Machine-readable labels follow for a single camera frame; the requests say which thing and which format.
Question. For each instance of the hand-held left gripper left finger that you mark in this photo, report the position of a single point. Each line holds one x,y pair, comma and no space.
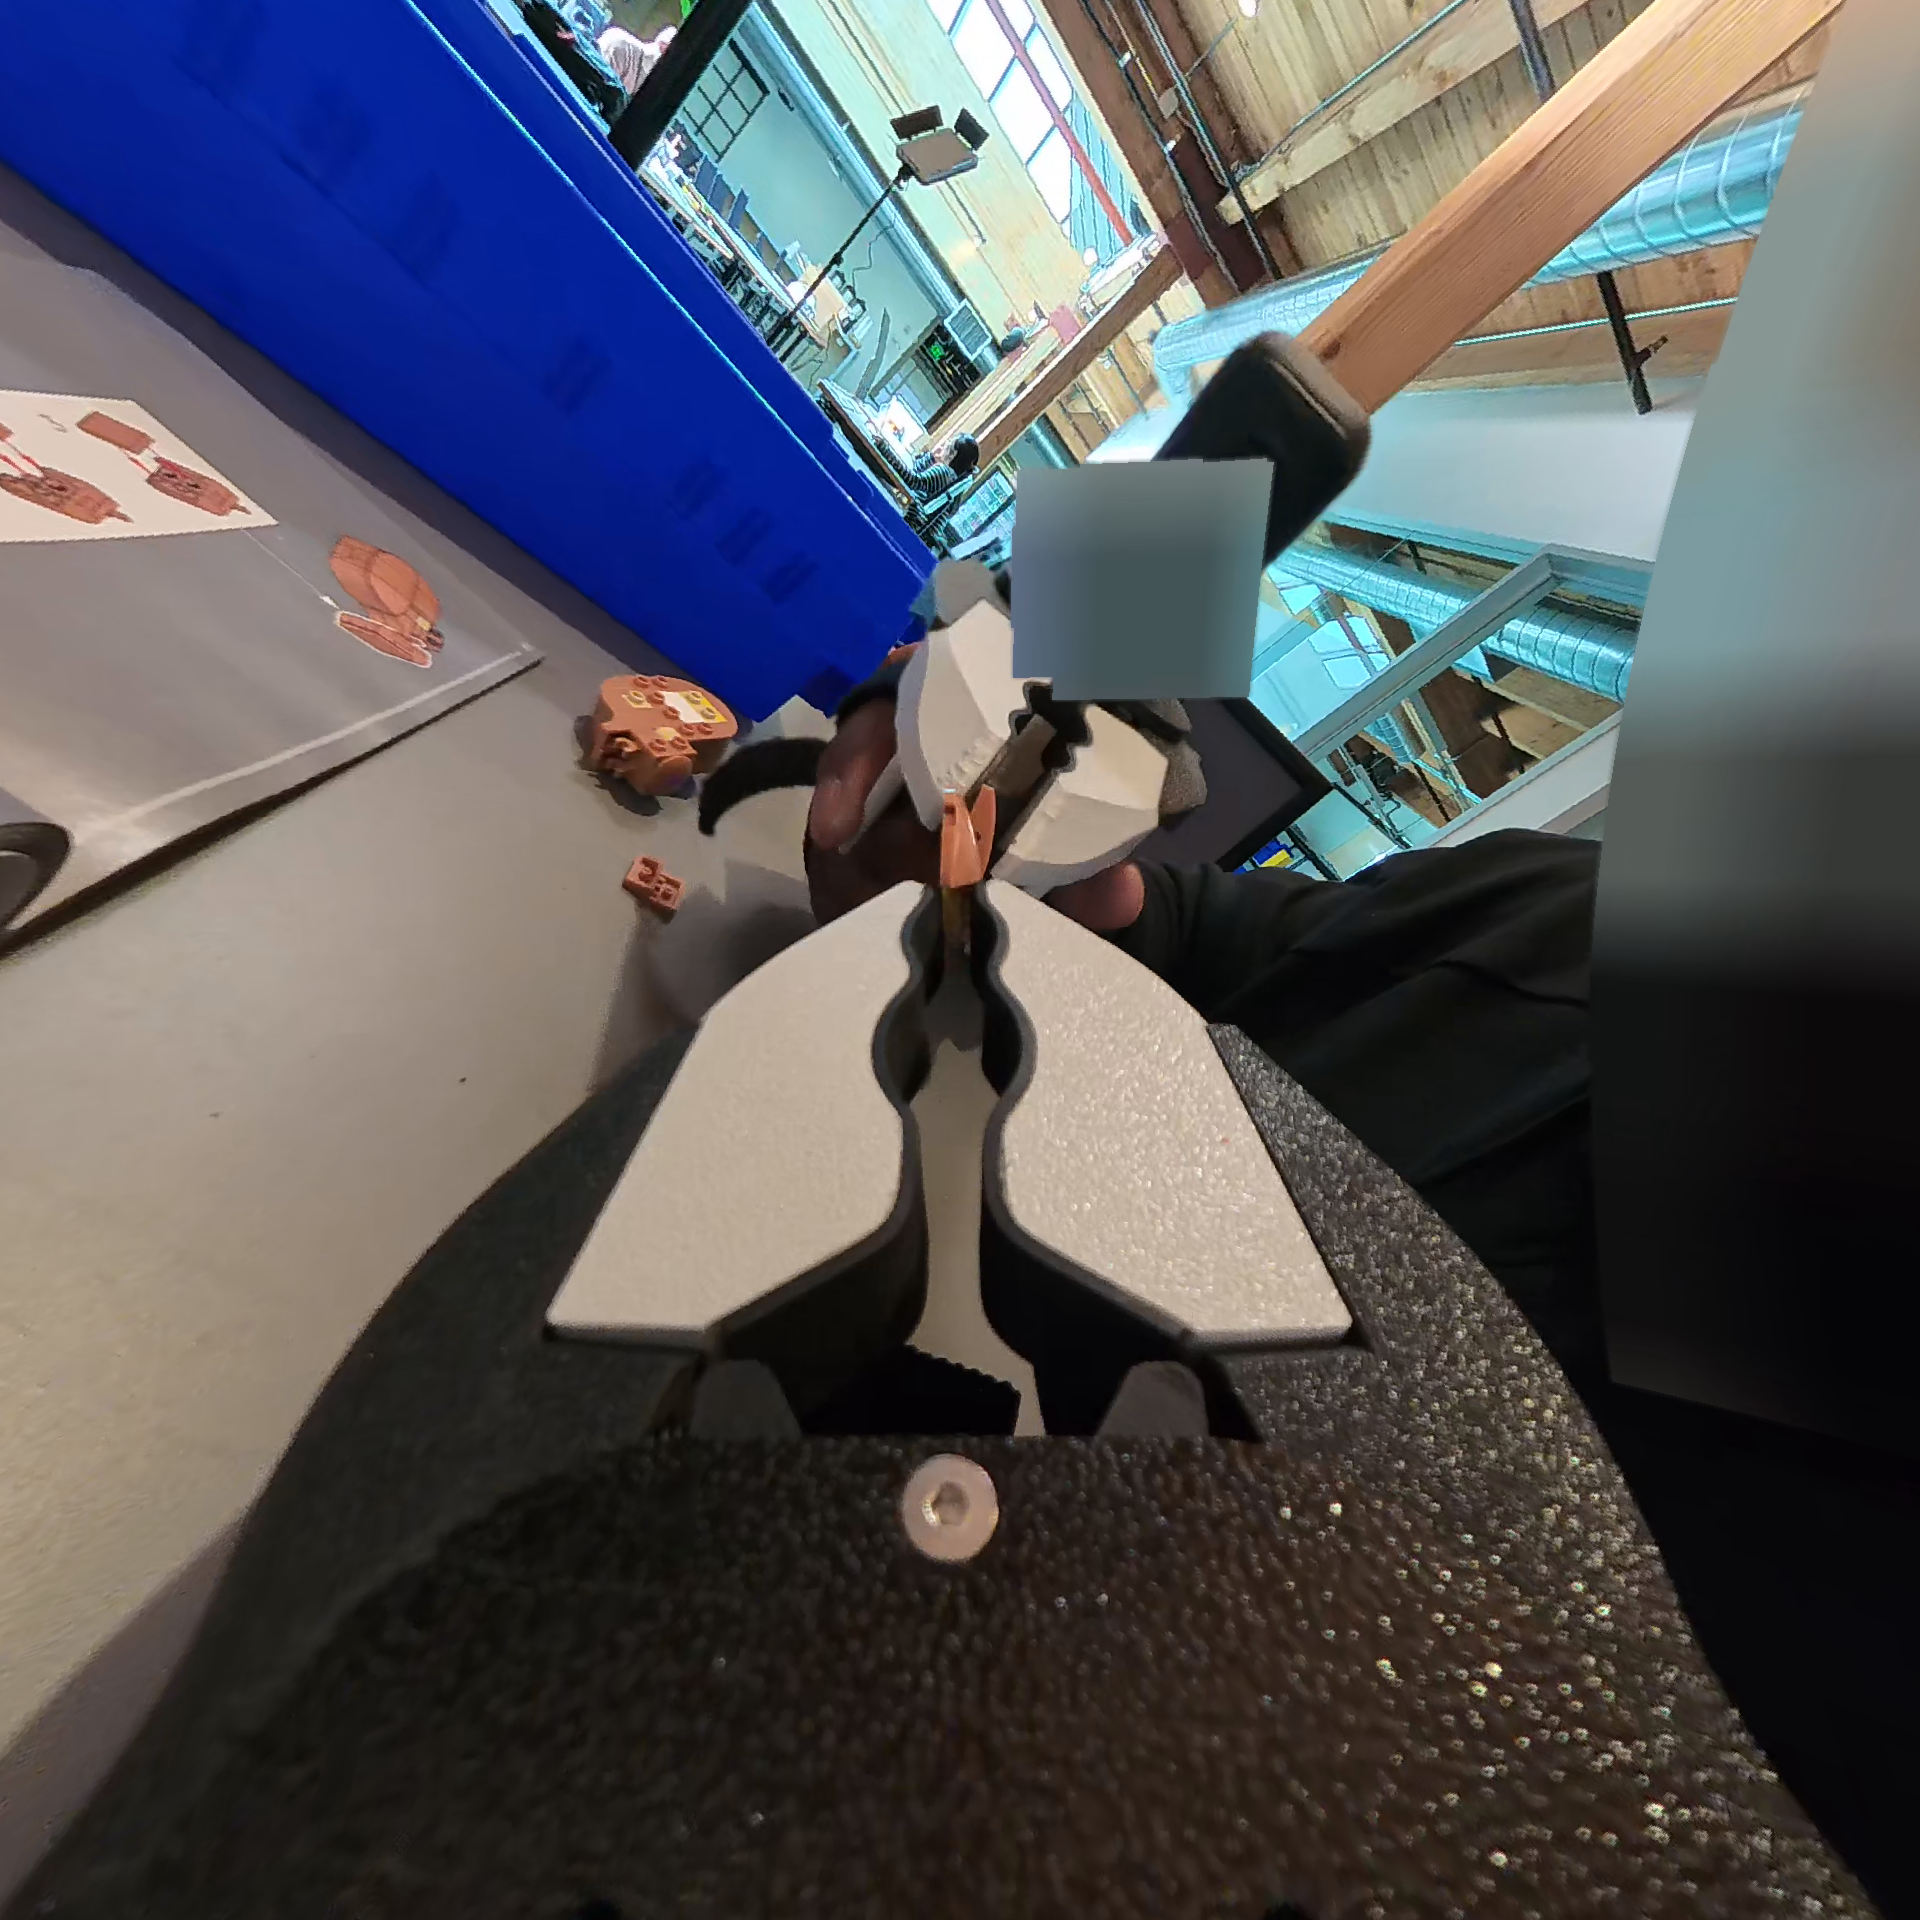
734,1154

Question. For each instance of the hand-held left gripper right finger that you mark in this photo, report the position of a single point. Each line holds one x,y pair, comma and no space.
1162,1170

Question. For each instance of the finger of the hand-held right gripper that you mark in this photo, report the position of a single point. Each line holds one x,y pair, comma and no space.
1094,810
953,704

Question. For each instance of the orange-brown toy brick piece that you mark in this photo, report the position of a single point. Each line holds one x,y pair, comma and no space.
963,849

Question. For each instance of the person's right forearm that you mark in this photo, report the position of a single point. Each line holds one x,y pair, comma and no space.
1381,975

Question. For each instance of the grey desk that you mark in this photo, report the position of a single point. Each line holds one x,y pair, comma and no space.
301,1080

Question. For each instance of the person's right hand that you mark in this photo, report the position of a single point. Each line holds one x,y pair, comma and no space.
849,795

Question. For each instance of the black monitor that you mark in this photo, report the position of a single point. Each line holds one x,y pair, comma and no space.
1261,795

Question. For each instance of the small brown brick plate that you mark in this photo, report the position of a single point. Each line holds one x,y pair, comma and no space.
654,885

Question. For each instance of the brown toy brick assembly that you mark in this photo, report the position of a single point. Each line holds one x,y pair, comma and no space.
653,728

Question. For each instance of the wooden ceiling beam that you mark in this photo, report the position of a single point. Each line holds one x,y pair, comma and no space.
1574,165

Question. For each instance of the studio light panel on stand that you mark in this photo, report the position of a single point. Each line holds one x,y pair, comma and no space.
938,147

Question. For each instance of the brick instruction booklet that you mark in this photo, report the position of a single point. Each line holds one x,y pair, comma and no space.
225,674

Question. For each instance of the blue plastic bin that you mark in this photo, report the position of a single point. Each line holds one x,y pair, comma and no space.
374,225

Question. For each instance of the silver ventilation duct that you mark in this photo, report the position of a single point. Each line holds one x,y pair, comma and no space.
1664,195
1500,631

